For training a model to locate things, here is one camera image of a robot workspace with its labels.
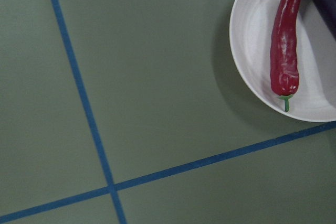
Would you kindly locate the pink plate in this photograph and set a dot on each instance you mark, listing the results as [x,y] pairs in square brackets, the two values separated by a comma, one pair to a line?
[250,27]

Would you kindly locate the red chili pepper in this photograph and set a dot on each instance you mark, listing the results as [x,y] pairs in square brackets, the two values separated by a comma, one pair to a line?
[284,74]

